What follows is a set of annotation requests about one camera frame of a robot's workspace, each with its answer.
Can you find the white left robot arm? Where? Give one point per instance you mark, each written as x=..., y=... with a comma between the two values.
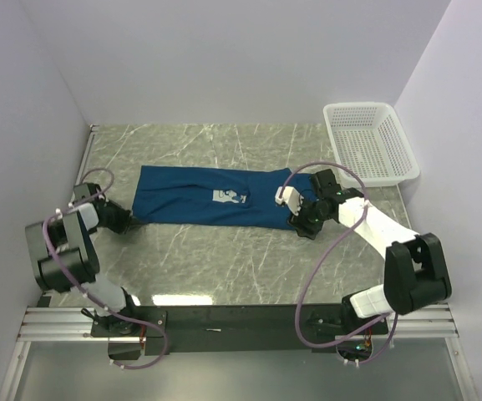
x=64, y=259

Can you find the white plastic basket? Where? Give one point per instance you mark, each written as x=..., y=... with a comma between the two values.
x=368, y=139

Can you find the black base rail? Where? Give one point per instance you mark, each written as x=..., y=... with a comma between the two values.
x=239, y=328

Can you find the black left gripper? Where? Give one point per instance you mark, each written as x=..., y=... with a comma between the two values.
x=125, y=216

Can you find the aluminium frame rail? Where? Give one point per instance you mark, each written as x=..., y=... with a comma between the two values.
x=54, y=324

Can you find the blue t shirt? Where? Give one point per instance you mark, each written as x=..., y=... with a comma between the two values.
x=210, y=197

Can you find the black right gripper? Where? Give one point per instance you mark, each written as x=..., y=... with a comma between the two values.
x=299, y=223

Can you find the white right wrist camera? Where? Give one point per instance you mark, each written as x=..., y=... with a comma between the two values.
x=290, y=197

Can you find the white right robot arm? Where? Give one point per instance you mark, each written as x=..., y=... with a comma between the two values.
x=415, y=274

